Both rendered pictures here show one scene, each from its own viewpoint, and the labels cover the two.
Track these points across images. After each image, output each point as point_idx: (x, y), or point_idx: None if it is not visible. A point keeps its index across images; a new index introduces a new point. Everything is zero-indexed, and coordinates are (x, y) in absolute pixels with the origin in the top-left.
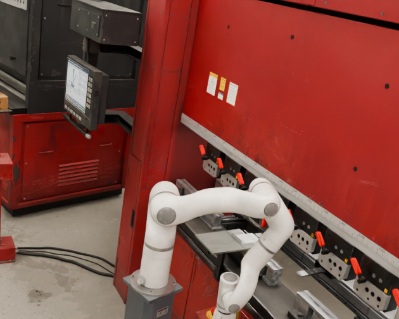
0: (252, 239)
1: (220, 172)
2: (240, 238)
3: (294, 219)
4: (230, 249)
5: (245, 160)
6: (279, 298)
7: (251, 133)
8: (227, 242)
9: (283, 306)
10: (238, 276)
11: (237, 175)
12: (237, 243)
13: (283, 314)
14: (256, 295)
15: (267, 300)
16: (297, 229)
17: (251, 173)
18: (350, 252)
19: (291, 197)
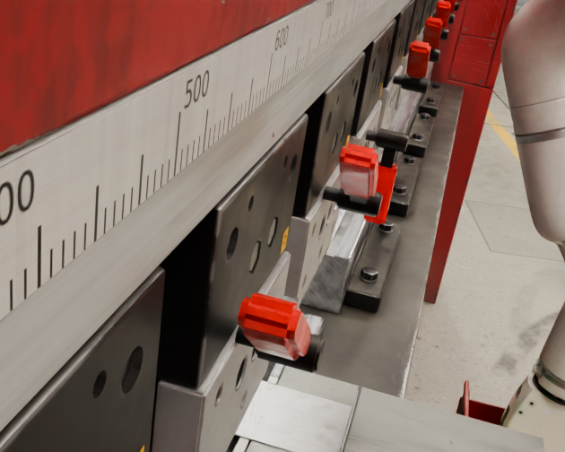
0: (259, 396)
1: (321, 351)
2: (316, 428)
3: (390, 72)
4: (434, 415)
5: (328, 35)
6: (331, 344)
7: None
8: (408, 446)
9: (350, 329)
10: None
11: (377, 163)
12: (359, 419)
13: (382, 318)
14: (395, 382)
15: (379, 358)
16: (393, 86)
17: (343, 80)
18: (423, 4)
19: (398, 1)
